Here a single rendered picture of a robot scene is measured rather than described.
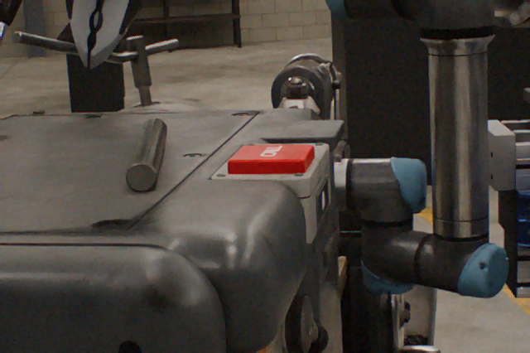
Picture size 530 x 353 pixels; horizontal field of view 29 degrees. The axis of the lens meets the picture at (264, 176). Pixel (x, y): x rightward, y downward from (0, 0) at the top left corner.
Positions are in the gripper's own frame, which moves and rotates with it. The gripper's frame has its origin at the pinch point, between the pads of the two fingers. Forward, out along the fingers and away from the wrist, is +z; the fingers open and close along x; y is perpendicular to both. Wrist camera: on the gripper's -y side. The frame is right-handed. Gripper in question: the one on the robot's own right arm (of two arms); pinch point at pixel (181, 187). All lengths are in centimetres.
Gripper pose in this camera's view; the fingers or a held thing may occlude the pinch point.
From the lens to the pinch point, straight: 153.5
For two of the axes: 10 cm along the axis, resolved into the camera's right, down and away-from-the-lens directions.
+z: -9.8, 0.0, 2.0
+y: 1.9, -2.2, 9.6
